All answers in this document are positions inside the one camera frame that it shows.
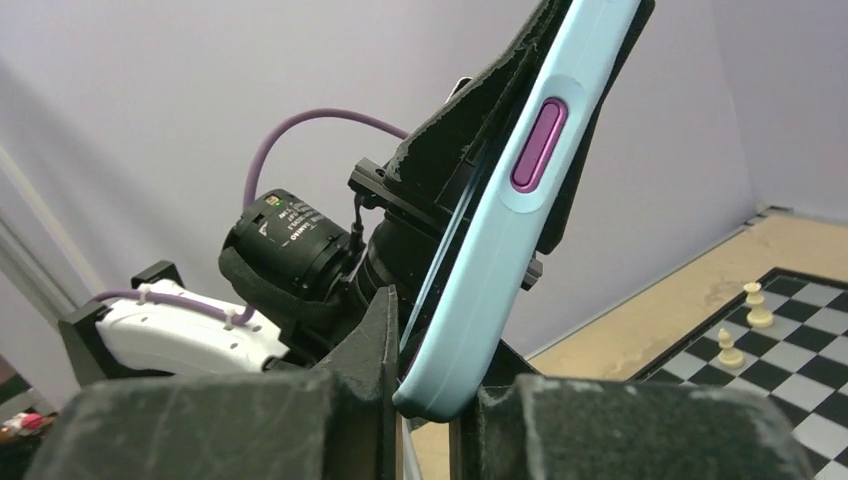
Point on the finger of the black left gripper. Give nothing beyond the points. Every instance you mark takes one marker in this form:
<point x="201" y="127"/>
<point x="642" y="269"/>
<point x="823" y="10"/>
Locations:
<point x="435" y="163"/>

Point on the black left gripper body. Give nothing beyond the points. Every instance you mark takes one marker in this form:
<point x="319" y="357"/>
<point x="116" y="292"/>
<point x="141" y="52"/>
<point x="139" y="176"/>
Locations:
<point x="403" y="244"/>

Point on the phone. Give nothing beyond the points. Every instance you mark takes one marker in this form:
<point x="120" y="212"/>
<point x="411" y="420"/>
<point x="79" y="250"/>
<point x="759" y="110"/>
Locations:
<point x="499" y="245"/>

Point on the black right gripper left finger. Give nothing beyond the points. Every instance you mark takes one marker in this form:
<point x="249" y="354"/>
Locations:
<point x="333" y="421"/>

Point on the white chess pawn near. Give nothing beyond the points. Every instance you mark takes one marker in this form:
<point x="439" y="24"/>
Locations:
<point x="729" y="355"/>

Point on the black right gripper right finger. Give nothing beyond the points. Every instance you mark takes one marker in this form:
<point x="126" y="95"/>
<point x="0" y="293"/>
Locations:
<point x="525" y="425"/>

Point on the white chess piece tall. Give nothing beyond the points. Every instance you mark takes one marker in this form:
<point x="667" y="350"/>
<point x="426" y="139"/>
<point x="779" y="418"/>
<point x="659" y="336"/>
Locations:
<point x="758" y="316"/>

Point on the black white chessboard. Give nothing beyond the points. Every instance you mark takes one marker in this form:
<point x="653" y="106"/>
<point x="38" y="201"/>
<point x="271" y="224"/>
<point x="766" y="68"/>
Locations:
<point x="799" y="363"/>

